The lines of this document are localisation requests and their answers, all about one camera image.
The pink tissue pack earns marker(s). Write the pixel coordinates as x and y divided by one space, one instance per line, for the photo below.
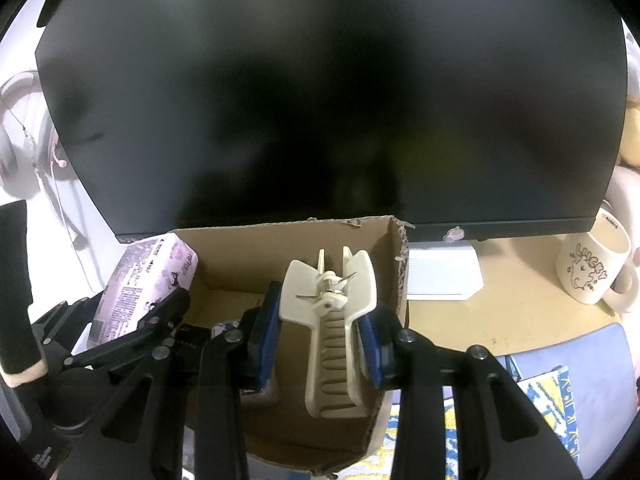
140 280

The brown cardboard box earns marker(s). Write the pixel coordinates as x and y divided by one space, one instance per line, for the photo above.
225 255

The pink cat-ear headset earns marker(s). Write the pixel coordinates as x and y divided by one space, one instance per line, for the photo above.
6 155

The white rectangular device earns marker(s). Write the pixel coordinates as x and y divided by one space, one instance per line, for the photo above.
440 270

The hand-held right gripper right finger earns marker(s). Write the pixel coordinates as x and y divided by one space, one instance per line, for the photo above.
372 345

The black computer monitor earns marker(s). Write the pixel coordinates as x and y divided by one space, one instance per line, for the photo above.
320 85

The yellow grey plush toy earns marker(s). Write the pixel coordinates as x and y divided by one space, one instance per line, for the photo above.
632 140

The cream printed mug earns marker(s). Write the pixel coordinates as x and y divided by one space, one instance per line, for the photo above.
585 270

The small pink monitor ornament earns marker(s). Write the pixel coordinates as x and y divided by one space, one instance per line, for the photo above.
455 234

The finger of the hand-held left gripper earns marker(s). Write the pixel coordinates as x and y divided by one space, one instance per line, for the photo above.
150 322
60 315

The pink sofa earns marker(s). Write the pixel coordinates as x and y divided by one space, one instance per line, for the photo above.
625 185

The beige hair claw clip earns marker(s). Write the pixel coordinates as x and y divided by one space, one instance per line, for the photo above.
300 290

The yellow blue towel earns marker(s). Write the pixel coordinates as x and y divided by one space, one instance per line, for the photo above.
545 405

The person's left forearm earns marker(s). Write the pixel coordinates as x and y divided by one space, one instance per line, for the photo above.
15 285

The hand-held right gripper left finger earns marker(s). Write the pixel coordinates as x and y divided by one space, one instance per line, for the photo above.
266 340

